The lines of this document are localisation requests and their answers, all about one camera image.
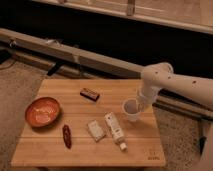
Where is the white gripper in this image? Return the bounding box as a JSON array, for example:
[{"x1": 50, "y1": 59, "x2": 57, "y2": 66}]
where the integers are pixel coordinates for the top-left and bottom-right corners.
[{"x1": 136, "y1": 85, "x2": 159, "y2": 112}]

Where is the white ceramic cup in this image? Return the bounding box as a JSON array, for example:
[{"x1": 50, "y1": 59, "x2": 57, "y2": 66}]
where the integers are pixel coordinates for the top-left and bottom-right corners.
[{"x1": 122, "y1": 98, "x2": 140, "y2": 122}]

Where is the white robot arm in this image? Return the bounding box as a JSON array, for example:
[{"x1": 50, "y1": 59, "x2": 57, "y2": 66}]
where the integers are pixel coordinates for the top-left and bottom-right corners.
[{"x1": 137, "y1": 63, "x2": 213, "y2": 171}]

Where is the orange ceramic bowl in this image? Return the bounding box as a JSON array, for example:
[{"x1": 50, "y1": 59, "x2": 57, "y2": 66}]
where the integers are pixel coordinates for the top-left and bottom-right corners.
[{"x1": 25, "y1": 97, "x2": 60, "y2": 127}]

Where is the white tube with cap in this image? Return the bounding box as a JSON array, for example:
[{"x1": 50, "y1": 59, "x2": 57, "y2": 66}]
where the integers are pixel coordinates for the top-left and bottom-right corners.
[{"x1": 104, "y1": 113, "x2": 127, "y2": 151}]

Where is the brown chocolate bar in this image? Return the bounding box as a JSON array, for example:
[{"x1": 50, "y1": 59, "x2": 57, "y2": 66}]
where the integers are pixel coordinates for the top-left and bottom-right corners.
[{"x1": 80, "y1": 88, "x2": 100, "y2": 102}]

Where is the blue device on floor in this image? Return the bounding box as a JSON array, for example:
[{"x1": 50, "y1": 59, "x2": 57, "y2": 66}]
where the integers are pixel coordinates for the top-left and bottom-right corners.
[{"x1": 199, "y1": 136, "x2": 207, "y2": 154}]

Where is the wooden board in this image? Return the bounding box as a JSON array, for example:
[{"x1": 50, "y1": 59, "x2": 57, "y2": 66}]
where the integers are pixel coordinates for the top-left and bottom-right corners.
[{"x1": 11, "y1": 79, "x2": 166, "y2": 167}]

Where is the red chili pepper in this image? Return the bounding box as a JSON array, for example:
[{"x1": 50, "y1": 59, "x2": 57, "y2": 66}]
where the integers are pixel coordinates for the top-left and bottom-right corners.
[{"x1": 62, "y1": 125, "x2": 72, "y2": 149}]

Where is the black bracket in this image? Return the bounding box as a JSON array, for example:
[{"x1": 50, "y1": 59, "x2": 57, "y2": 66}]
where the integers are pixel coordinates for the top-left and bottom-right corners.
[{"x1": 47, "y1": 61, "x2": 63, "y2": 76}]

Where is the metal window rail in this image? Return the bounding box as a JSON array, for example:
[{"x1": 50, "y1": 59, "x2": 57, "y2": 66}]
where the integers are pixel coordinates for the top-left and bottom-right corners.
[{"x1": 0, "y1": 28, "x2": 213, "y2": 120}]

